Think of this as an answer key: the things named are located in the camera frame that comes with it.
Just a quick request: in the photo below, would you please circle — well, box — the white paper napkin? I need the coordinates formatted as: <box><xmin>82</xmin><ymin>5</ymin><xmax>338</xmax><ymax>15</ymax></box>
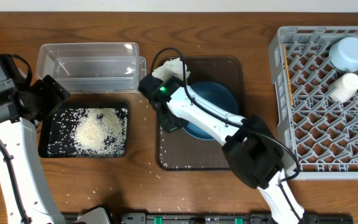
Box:
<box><xmin>152</xmin><ymin>58</ymin><xmax>183</xmax><ymax>82</ymax></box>

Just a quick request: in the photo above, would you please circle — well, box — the dark blue plate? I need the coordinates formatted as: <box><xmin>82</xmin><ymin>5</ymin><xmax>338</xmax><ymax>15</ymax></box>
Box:
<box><xmin>184</xmin><ymin>82</ymin><xmax>239</xmax><ymax>141</ymax></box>

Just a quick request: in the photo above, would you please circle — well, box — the grey dishwasher rack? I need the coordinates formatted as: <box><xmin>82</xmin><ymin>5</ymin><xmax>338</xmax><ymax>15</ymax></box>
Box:
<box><xmin>268</xmin><ymin>26</ymin><xmax>358</xmax><ymax>180</ymax></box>

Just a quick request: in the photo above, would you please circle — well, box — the white plastic cup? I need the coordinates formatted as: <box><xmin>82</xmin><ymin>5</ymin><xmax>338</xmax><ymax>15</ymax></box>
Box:
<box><xmin>329</xmin><ymin>73</ymin><xmax>358</xmax><ymax>103</ymax></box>

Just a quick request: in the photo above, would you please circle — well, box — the light blue bowl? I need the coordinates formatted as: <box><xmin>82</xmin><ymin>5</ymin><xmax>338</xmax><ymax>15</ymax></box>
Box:
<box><xmin>329</xmin><ymin>37</ymin><xmax>358</xmax><ymax>72</ymax></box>

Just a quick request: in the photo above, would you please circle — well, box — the orange chopstick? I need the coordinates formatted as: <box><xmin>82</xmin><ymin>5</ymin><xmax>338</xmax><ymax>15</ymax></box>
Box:
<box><xmin>282</xmin><ymin>43</ymin><xmax>294</xmax><ymax>106</ymax></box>

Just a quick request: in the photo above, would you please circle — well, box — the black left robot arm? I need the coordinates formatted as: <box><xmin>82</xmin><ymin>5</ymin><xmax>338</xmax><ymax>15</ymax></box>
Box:
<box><xmin>0</xmin><ymin>54</ymin><xmax>112</xmax><ymax>224</ymax></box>

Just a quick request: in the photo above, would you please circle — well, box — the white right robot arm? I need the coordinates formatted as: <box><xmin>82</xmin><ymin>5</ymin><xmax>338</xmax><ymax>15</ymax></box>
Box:
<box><xmin>139</xmin><ymin>75</ymin><xmax>306</xmax><ymax>223</ymax></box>

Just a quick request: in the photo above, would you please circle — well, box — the clear plastic bin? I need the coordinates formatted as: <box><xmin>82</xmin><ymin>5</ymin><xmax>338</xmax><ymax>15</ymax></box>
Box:
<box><xmin>35</xmin><ymin>42</ymin><xmax>147</xmax><ymax>93</ymax></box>

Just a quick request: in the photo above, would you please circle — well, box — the black plastic tray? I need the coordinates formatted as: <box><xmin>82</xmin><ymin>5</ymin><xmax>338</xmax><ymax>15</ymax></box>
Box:
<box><xmin>37</xmin><ymin>101</ymin><xmax>130</xmax><ymax>159</ymax></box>

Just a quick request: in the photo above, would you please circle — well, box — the brown serving tray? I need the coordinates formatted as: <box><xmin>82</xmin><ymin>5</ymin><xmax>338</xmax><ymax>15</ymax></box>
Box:
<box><xmin>156</xmin><ymin>56</ymin><xmax>244</xmax><ymax>171</ymax></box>

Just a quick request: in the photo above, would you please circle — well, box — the pile of white rice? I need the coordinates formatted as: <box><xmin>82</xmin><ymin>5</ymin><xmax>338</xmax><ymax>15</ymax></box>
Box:
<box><xmin>47</xmin><ymin>107</ymin><xmax>127</xmax><ymax>156</ymax></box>

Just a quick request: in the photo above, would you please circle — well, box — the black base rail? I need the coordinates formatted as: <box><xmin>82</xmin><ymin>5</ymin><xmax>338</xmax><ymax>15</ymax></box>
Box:
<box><xmin>62</xmin><ymin>212</ymin><xmax>355</xmax><ymax>224</ymax></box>

